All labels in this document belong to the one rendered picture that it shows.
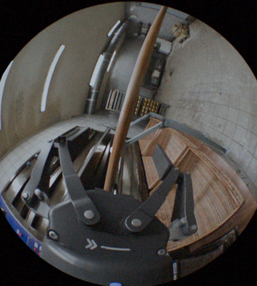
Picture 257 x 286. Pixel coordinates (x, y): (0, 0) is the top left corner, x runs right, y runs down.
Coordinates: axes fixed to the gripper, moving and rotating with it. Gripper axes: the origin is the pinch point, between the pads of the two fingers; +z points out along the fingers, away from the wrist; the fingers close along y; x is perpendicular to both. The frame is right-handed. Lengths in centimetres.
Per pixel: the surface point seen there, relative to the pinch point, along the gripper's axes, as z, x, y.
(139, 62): 7.0, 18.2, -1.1
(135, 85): 6.8, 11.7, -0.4
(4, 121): 17, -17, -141
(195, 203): 10, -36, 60
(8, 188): -17, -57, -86
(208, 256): -33, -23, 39
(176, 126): 44, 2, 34
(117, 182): 8.1, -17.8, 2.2
